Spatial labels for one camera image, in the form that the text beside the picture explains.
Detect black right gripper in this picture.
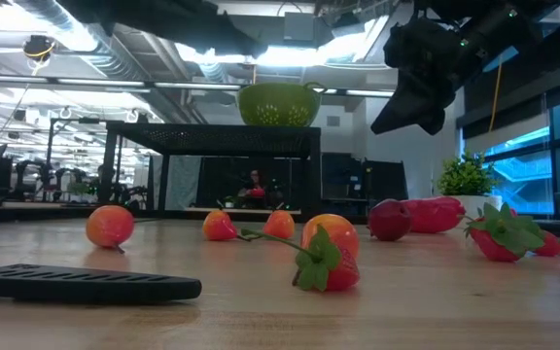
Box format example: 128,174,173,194
370,14,462,136

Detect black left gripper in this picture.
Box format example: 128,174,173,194
73,0,269,57

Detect green plastic colander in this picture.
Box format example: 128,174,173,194
235,81,328,128

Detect dark red plum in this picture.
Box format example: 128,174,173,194
367,198,413,243

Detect red strawberry green leaves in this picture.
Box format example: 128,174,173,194
532,230,560,258
464,202,546,263

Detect small orange peach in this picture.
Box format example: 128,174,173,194
201,209,239,242
262,209,297,240
300,213,361,262
85,204,136,255

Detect black kitchen knife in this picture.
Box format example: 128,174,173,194
0,262,203,305

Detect bright ceiling light panel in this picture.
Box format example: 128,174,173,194
175,17,391,69

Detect grey ceiling box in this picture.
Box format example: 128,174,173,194
283,11,316,43

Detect green plant in white pot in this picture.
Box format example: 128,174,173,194
436,150,504,220

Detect black background cabinet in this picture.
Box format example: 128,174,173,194
321,153,365,216
363,159,410,203

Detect black perforated metal shelf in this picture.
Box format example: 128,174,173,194
95,121,323,226

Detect long red bell pepper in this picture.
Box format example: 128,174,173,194
401,195,468,234

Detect person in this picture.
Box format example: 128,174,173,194
238,168,274,210

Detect white curtain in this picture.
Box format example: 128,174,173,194
152,155,202,211

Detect red strawberry long green stem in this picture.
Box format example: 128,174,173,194
239,224,362,294

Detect black round ceiling device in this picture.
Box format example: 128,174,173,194
21,34,56,64

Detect background wooden table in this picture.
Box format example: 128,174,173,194
0,199,101,225

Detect long ceiling light rail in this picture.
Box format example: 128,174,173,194
0,72,398,99

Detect black background rig frame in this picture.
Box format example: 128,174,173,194
46,116,153,205

